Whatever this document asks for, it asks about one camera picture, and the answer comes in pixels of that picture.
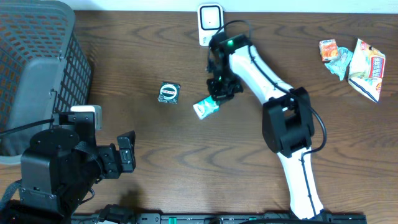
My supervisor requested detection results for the small teal candy box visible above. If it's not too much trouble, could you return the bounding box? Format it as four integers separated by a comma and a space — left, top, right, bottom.
193, 96, 220, 119

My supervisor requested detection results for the small orange candy box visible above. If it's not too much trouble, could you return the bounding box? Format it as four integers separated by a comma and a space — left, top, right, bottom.
319, 39, 339, 62

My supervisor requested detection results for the teal white snack packet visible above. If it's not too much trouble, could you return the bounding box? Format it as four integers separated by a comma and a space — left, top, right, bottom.
325, 47, 353, 81

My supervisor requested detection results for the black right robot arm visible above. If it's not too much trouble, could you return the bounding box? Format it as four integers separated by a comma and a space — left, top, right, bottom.
207, 32, 323, 220

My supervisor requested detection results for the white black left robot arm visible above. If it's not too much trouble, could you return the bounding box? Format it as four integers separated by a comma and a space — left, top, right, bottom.
1, 112, 136, 223

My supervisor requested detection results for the white barcode scanner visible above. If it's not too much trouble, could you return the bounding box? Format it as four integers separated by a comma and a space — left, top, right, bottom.
197, 3, 224, 47

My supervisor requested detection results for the dark grey plastic basket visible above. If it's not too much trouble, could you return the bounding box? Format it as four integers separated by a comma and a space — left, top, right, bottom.
0, 0, 93, 165

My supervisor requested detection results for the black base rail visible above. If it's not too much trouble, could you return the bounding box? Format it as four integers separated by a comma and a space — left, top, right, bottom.
72, 212, 368, 224

